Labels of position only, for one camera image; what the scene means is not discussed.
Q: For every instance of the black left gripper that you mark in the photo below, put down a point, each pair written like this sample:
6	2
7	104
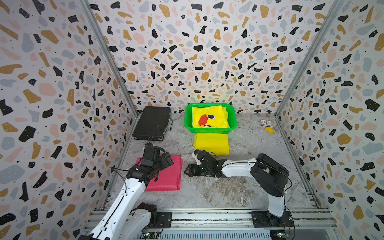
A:
165	163

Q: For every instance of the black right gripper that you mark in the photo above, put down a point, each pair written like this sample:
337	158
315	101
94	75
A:
191	170

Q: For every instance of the pink raincoat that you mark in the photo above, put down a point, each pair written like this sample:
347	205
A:
169	178

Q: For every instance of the plain yellow raincoat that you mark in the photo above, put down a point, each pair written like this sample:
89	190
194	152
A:
215	143

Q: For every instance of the yellow duck raincoat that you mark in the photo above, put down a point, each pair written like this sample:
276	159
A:
210	117

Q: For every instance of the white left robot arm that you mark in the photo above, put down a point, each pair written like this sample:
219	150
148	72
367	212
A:
123	221

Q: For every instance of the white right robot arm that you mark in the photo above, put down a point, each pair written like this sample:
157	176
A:
270	175

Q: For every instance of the green plastic basket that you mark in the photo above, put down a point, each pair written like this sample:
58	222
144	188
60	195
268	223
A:
231	119

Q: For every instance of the black briefcase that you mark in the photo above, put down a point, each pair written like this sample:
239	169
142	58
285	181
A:
152	124

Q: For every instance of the playing card box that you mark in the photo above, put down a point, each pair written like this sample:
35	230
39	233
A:
266	123

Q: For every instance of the small yellow block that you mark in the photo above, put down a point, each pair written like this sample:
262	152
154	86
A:
269	130

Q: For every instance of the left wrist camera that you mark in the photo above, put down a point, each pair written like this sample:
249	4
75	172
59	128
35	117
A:
151	156

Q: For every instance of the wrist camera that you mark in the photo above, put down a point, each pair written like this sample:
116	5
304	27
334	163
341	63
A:
203	157
151	156

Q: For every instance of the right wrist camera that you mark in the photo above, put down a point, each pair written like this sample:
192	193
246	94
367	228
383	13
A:
203	157

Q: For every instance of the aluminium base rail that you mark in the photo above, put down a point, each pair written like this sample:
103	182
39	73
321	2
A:
234	224

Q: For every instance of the aluminium corner post left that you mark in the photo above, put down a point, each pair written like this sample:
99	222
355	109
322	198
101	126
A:
86	8

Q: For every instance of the aluminium corner post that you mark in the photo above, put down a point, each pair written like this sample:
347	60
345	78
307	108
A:
335	8
86	8

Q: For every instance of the aluminium corner post right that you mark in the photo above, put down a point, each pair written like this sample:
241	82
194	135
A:
335	8

